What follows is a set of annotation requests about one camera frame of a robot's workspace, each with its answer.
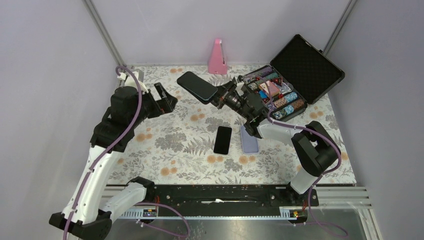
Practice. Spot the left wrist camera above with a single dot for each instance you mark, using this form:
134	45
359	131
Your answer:
127	80

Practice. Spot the pink metronome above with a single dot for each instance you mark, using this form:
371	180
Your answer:
217	64

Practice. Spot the floral table mat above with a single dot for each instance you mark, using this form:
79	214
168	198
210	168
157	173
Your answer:
177	148

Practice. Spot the black poker chip case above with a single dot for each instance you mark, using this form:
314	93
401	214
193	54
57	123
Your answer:
301	72

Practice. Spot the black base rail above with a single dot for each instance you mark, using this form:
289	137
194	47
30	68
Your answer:
214	200

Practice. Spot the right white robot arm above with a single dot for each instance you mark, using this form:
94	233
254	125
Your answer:
315	149

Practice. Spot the lilac phone case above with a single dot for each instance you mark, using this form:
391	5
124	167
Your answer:
249	144

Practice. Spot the playing card deck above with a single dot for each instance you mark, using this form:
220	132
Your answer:
269	88

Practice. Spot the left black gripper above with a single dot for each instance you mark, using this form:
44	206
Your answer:
168	102

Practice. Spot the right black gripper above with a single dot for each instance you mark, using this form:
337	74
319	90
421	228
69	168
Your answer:
221	98

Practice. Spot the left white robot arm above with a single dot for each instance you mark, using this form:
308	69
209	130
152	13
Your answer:
85	217

